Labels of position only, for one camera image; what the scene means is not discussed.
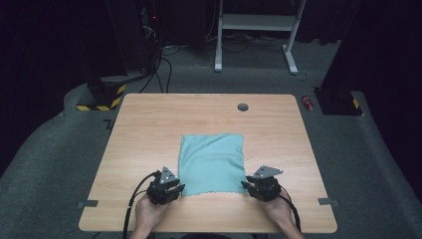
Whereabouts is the black floor cable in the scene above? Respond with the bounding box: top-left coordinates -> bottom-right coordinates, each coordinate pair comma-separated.
138,46 -> 173,94

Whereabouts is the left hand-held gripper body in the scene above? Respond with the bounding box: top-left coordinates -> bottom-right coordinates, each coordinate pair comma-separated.
145,165 -> 180,206

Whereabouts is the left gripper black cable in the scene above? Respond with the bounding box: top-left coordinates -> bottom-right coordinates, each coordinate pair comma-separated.
122,170 -> 162,239

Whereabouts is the person's right hand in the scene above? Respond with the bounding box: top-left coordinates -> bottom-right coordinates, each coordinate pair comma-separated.
263,195 -> 295,232

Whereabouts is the red can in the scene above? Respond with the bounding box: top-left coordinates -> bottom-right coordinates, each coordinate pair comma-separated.
301,95 -> 315,113

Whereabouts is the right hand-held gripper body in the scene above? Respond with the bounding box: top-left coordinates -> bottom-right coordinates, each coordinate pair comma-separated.
252,164 -> 284,202

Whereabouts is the white metal desk frame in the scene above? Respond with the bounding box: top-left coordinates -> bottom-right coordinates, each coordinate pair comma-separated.
214,0 -> 308,76

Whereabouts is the person's left hand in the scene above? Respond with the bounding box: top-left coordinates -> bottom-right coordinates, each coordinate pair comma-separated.
133,194 -> 172,232

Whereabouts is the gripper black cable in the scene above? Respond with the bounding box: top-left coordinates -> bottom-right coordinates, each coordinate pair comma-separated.
280,185 -> 303,233
122,170 -> 162,239

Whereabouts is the dark equipment rack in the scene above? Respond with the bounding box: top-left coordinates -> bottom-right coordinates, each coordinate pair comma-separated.
105,0 -> 164,76

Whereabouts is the grey tape piece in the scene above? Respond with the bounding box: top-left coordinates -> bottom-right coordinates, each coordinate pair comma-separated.
317,197 -> 340,207
77,199 -> 100,209

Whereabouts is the yellow striped black stand base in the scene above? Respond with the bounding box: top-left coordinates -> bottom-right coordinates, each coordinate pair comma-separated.
76,76 -> 128,113

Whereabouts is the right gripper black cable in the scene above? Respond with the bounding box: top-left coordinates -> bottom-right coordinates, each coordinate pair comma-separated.
280,185 -> 303,233

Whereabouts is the dark cable bundle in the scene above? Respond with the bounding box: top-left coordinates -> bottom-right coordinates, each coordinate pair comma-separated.
205,31 -> 287,54

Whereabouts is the plain black stand base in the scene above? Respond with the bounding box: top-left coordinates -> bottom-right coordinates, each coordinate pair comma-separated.
313,87 -> 363,117

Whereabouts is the light blue cloth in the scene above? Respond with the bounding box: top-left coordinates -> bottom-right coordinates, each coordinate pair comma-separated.
177,132 -> 247,197

